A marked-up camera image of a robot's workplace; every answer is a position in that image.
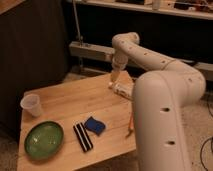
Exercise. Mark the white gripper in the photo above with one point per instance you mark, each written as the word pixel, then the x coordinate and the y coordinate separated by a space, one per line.
pixel 118 64

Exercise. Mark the orange carrot toy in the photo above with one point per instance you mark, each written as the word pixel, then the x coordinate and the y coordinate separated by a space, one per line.
pixel 130 126

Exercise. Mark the green glass bowl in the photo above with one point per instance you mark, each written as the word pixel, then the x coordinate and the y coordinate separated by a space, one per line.
pixel 44 140

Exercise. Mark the black white striped block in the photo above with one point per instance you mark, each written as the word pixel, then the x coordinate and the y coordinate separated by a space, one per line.
pixel 83 137

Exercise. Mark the white wall shelf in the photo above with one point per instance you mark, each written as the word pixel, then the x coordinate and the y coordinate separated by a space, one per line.
pixel 146 8

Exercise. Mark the clear plastic cup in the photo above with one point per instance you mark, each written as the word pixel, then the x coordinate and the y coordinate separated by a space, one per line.
pixel 31 103

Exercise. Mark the grey metal baseboard rail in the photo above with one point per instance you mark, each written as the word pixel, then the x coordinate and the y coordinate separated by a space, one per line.
pixel 104 53

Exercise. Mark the wooden table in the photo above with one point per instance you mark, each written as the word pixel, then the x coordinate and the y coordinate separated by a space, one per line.
pixel 74 102

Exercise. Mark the blue sponge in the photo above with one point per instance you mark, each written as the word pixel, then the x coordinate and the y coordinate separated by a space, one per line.
pixel 94 126

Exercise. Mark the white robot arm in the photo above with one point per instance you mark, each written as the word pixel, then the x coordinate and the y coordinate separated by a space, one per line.
pixel 157 98

